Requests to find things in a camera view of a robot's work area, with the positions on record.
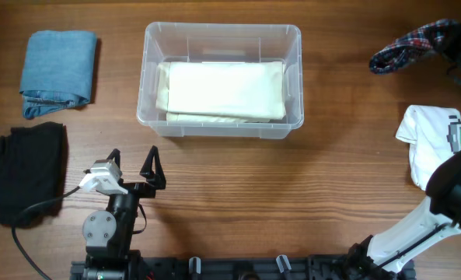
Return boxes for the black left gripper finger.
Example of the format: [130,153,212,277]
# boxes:
[139,145,166,190]
[107,149,120,168]

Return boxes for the red navy plaid shirt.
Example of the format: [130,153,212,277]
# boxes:
[369,19,461,75]

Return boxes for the white printed t-shirt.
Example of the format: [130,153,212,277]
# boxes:
[396,105,461,190]

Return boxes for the cream cloth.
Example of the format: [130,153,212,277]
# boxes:
[155,61,286,123]

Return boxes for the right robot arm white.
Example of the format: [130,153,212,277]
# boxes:
[341,19,461,279]

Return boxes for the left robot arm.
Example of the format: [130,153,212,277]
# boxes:
[70,146,166,280]

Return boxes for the black folded garment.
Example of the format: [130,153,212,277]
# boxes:
[0,122,66,225]

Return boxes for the folded blue denim jeans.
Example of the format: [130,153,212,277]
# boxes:
[19,30,97,119]

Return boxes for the clear plastic storage bin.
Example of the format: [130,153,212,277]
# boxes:
[136,22,305,139]

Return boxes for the black camera cable left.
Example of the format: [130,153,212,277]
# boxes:
[11,185,82,280]

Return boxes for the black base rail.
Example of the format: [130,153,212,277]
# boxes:
[69,254,416,280]

